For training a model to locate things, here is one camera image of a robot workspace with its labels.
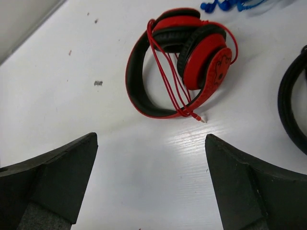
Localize red headphone cable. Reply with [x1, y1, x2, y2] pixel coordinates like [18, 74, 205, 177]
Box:
[146, 18, 239, 124]

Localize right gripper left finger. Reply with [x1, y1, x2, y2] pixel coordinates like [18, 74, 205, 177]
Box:
[0, 132, 98, 230]

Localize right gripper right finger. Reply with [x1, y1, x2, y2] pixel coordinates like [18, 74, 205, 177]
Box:
[205, 134, 307, 230]

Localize red black headphones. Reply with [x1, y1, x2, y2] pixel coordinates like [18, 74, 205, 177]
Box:
[125, 8, 238, 121]

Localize black wrapped headphones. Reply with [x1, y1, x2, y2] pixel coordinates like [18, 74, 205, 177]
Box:
[277, 46, 307, 154]

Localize teal headphones in bag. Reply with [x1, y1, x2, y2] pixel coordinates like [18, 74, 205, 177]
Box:
[200, 0, 266, 13]

